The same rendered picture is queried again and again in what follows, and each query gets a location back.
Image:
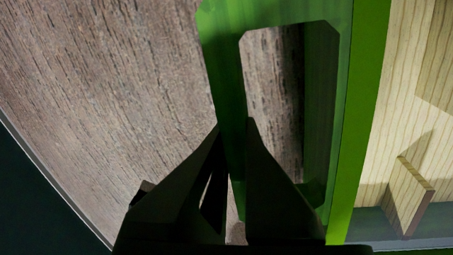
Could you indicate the green wooden maze board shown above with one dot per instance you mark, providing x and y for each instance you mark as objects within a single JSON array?
[{"x": 380, "y": 141}]

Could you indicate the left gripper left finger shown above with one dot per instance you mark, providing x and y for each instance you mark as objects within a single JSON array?
[{"x": 170, "y": 210}]

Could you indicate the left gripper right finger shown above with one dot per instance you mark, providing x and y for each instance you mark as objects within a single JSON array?
[{"x": 276, "y": 212}]

